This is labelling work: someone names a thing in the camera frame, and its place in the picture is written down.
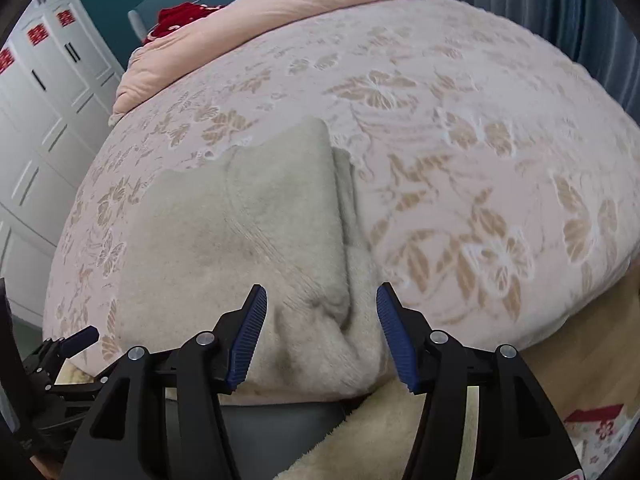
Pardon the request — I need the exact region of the beige heart pattern knit sweater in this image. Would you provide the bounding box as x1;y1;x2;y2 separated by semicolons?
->
117;117;392;403

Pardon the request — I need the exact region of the cream fluffy rug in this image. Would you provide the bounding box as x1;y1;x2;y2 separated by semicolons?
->
278;379;425;480

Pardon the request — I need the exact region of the pink butterfly pattern bedspread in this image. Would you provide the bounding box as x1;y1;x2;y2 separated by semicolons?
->
43;0;639;374

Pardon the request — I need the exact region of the red white floral box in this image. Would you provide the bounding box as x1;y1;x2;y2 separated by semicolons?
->
564;404;628;479

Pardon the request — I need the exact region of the white panelled wardrobe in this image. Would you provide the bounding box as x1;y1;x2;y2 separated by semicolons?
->
1;0;122;327

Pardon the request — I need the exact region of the red garment on bed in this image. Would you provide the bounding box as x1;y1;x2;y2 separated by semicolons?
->
143;2;222;44

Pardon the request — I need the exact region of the pink folded duvet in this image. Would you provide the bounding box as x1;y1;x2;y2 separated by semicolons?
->
108;0;385;126

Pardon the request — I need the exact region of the blue grey curtain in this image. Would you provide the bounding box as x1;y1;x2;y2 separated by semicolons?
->
460;0;639;119

